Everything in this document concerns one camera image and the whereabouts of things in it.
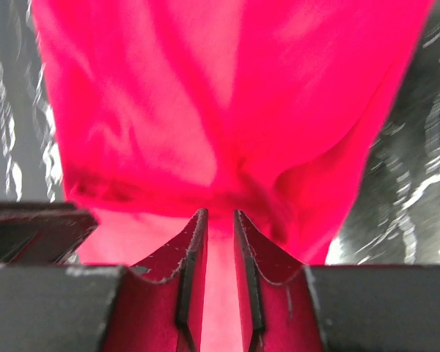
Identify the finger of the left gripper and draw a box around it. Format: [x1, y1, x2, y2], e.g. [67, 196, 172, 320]
[0, 202, 98, 264]

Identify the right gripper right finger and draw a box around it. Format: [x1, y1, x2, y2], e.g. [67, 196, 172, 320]
[234, 210, 440, 351]

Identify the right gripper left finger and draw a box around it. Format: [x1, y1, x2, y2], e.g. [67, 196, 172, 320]
[0, 209, 208, 351]

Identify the red polo shirt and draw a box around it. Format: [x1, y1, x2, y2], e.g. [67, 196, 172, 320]
[32, 1, 433, 351]

